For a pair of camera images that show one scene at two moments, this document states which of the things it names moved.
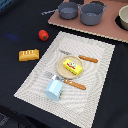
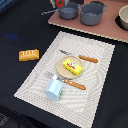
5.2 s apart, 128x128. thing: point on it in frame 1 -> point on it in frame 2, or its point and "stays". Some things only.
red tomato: [43, 35] -> [60, 3]
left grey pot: [66, 10] stays
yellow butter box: [69, 65] stays
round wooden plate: [65, 73] stays
